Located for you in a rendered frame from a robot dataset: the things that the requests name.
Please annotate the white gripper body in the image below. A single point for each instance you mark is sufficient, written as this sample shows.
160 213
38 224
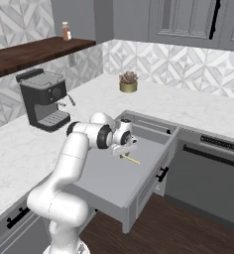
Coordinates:
123 149

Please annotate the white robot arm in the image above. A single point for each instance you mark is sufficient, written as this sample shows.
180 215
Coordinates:
72 145

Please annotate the yellow straw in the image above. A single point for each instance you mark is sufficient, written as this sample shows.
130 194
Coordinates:
131 160

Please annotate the open grey drawer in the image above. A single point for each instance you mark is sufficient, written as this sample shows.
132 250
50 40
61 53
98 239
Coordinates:
129 172

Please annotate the grey cabinet drawer front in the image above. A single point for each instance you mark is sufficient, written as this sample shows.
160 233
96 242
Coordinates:
13 228

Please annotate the succulent in gold pot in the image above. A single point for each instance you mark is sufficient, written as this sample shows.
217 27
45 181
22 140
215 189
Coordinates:
128 81

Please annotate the grey dishwasher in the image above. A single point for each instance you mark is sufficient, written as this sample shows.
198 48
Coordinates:
208 175

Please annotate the black espresso machine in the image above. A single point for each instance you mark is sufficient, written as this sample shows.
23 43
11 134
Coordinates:
44 99

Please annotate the dark wooden shelf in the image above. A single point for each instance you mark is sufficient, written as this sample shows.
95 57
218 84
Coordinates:
33 54

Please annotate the orange spice bottle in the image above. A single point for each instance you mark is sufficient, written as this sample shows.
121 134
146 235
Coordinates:
66 31

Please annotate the grey wall cabinet door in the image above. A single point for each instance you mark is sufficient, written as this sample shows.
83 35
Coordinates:
233 25
185 21

